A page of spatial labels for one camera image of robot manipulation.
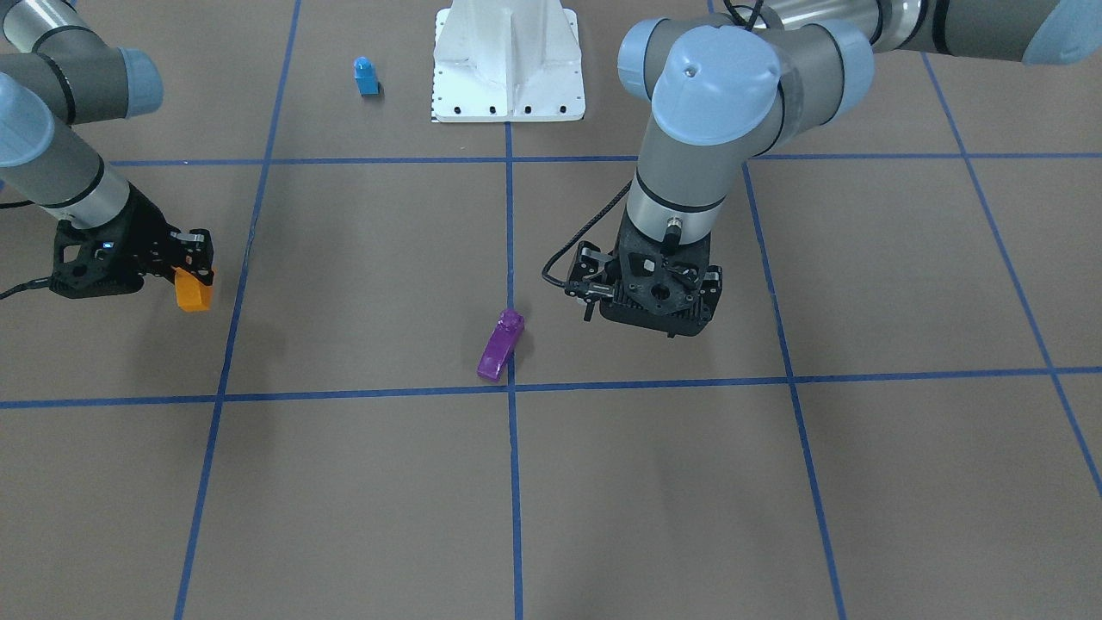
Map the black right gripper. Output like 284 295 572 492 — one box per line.
50 185 215 300

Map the purple trapezoid block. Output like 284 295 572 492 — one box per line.
476 307 526 383

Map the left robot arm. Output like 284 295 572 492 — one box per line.
541 1 1099 338

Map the orange trapezoid block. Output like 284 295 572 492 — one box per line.
173 267 214 313

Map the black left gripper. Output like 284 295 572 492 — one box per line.
564 215 723 338

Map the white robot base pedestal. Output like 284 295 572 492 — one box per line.
430 1 586 123

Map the small blue block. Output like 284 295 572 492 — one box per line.
353 56 381 96

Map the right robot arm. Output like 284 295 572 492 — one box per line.
1 1 215 313

